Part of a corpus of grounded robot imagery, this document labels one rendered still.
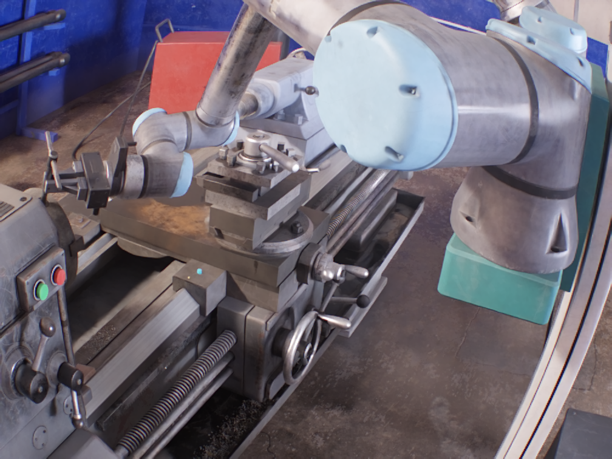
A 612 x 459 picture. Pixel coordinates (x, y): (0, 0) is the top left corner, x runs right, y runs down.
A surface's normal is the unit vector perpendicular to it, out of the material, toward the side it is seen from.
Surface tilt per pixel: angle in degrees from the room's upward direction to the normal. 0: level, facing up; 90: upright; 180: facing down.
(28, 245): 45
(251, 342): 90
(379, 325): 0
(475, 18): 90
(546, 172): 90
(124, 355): 36
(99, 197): 105
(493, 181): 89
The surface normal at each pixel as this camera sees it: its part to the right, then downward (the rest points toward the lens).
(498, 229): -0.54, 0.00
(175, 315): 0.62, -0.55
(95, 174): 0.36, -0.73
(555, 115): 0.47, 0.31
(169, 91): -0.05, 0.47
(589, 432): 0.11, -0.87
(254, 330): -0.39, 0.40
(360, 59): -0.84, 0.19
